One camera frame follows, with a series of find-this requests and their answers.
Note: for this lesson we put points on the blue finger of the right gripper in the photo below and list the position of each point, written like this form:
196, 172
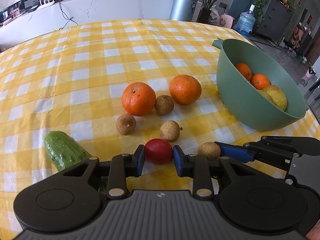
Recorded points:
239, 153

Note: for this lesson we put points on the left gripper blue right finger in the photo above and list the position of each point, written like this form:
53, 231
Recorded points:
184, 164

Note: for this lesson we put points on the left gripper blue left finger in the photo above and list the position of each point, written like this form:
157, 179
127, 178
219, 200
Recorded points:
137, 162

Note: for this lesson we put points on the red cherry tomato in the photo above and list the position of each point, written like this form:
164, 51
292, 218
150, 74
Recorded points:
158, 151

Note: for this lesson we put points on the orange tangerine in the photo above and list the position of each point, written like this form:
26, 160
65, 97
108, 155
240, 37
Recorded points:
185, 89
259, 81
138, 99

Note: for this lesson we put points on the green cucumber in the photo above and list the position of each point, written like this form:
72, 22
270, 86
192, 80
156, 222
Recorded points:
63, 150

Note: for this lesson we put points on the green plastic bowl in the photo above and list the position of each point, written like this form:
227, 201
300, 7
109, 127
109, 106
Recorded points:
243, 100

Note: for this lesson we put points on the yellow green apple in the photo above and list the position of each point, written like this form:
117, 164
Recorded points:
277, 95

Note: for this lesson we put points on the yellow pear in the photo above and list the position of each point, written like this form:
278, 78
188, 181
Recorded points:
266, 95

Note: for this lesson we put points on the dark grey drawer cabinet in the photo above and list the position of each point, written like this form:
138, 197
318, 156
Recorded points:
275, 20

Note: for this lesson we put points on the blue water jug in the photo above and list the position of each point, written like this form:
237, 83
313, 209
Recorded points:
246, 22

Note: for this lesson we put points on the white plastic bag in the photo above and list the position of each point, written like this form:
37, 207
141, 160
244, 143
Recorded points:
214, 18

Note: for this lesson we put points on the grey metal trash can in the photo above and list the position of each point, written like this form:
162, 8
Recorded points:
183, 10

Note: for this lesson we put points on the white tv cabinet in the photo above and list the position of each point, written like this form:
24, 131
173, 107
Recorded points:
71, 12

